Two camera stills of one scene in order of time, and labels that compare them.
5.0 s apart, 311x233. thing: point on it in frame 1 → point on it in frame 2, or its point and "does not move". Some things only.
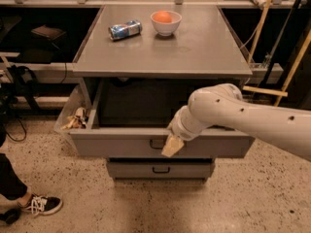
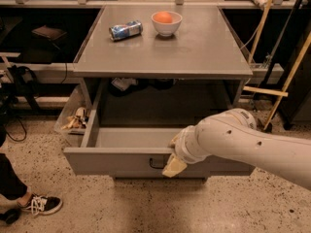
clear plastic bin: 74,116 does not move
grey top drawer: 130,117 → 133,150
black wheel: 11,216 does not move
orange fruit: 162,16 does not move
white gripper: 177,125 → 182,145
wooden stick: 261,25 does not move
